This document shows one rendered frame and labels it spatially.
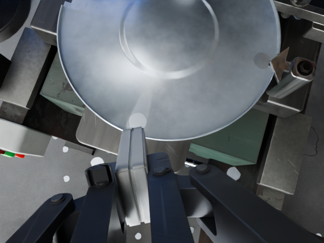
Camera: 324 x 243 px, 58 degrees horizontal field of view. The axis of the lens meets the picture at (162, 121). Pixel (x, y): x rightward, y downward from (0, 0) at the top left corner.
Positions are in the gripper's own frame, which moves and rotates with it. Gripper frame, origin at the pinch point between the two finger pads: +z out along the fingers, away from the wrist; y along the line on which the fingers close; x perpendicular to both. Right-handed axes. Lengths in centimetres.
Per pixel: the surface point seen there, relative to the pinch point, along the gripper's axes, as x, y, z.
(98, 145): -4.0, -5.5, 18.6
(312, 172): -51, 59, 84
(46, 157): -27, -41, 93
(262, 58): 2.5, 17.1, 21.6
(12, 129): -3.2, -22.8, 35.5
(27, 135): -4.9, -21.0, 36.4
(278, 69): 0.8, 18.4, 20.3
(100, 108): 0.2, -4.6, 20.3
